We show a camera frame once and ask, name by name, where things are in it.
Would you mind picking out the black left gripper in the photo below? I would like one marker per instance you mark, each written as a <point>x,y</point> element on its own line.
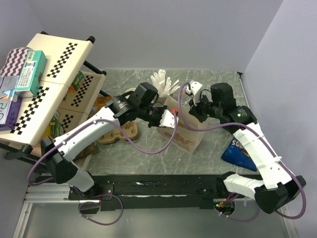
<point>162,108</point>

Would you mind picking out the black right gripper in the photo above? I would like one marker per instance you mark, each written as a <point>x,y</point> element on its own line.
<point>195,109</point>

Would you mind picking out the cardboard cup carrier tray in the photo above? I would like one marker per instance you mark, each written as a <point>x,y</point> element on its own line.
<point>130,128</point>

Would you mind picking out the brown paper takeout bag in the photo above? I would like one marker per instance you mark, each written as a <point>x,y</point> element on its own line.
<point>185,138</point>

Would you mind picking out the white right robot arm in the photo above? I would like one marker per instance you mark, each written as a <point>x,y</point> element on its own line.
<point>278,185</point>

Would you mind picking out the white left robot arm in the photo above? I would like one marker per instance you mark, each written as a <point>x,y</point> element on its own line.
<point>60,152</point>

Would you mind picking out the blue chips bag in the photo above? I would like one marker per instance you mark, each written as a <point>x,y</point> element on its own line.
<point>236,154</point>

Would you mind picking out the orange snack bag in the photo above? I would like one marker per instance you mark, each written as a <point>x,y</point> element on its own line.
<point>100,102</point>

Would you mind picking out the green box middle shelf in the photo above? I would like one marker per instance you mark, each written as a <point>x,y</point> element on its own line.
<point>77,81</point>

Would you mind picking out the cream checkered shelf rack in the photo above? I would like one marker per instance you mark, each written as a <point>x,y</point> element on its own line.
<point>65,58</point>

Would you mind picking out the green orange box lower shelf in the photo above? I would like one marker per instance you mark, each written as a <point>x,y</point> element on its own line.
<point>53,130</point>

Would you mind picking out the teal cardboard box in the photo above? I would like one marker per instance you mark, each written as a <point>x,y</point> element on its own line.
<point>29,79</point>

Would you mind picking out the purple product box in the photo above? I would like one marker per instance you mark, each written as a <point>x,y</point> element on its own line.
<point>9,111</point>

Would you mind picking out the pink wavy patterned can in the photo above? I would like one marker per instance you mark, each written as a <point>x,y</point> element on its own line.
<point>14,62</point>

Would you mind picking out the silver grey small box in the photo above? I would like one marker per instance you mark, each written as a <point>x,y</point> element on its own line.
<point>7,88</point>

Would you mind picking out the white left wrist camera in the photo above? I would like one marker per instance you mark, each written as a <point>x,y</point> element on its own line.
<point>168,119</point>

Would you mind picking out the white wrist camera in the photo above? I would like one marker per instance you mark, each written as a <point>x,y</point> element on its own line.
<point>194,90</point>
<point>168,119</point>

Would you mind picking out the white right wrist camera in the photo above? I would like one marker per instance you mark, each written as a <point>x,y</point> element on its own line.
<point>194,90</point>

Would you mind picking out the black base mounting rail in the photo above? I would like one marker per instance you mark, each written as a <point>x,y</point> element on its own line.
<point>154,191</point>

